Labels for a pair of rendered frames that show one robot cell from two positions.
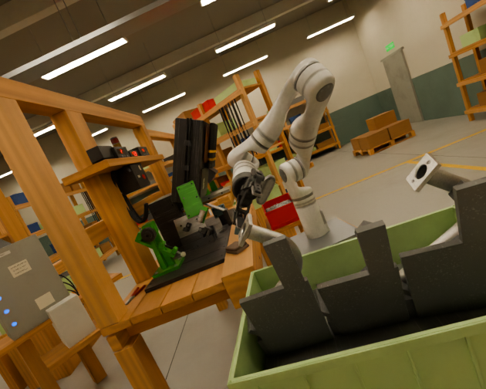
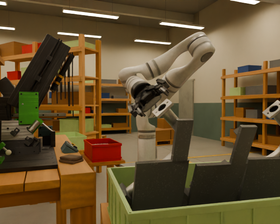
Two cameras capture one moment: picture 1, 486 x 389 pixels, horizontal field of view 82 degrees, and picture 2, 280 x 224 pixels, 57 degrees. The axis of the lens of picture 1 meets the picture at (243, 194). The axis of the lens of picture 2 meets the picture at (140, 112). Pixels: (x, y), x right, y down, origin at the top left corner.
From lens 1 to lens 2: 40 cm
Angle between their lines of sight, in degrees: 26
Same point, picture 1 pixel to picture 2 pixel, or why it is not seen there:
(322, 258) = not seen: hidden behind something
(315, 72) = (207, 42)
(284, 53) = (113, 42)
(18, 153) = not seen: outside the picture
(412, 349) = (256, 207)
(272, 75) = not seen: hidden behind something
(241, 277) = (79, 179)
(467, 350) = not seen: outside the picture
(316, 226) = (150, 157)
